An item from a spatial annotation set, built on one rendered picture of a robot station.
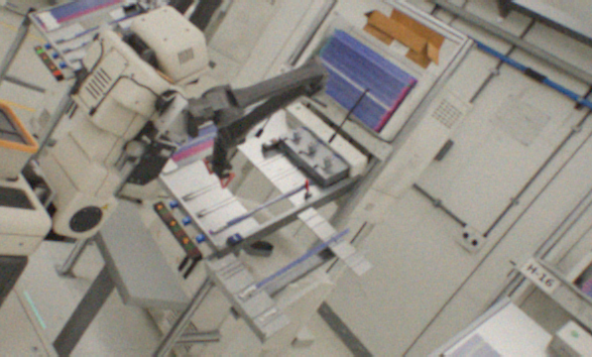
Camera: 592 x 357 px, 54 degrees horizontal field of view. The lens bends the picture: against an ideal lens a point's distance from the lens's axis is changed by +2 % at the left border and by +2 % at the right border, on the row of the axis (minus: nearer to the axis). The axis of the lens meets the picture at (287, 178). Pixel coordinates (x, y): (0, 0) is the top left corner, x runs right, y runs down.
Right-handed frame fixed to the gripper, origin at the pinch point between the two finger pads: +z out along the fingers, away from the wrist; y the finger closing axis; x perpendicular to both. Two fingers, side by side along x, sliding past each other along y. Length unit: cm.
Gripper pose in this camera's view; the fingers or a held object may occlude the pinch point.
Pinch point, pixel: (217, 179)
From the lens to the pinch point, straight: 221.1
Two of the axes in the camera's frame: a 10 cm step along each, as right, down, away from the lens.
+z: -1.4, 7.8, 6.1
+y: -5.8, -5.7, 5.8
